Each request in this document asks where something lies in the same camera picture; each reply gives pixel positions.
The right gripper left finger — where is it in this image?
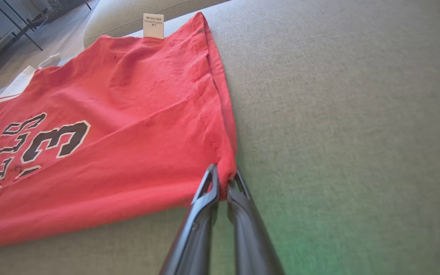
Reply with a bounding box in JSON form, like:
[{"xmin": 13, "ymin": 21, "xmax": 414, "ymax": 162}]
[{"xmin": 159, "ymin": 163, "xmax": 220, "ymax": 275}]

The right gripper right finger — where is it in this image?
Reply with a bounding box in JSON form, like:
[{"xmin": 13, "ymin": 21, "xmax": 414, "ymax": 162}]
[{"xmin": 226, "ymin": 170, "xmax": 286, "ymax": 275}]

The red Bulls basketball jersey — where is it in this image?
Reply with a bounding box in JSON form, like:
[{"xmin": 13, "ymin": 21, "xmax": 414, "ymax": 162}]
[{"xmin": 0, "ymin": 11, "xmax": 238, "ymax": 252}]

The dark woven basket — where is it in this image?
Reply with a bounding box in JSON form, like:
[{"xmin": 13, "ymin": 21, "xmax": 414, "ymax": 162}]
[{"xmin": 47, "ymin": 0, "xmax": 91, "ymax": 12}]

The white shelf unit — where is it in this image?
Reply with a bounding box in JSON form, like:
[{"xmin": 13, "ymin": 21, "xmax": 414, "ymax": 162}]
[{"xmin": 0, "ymin": 0, "xmax": 33, "ymax": 74}]

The black metal frame rack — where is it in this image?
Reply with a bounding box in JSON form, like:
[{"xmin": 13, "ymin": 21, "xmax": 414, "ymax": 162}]
[{"xmin": 0, "ymin": 0, "xmax": 49, "ymax": 51}]

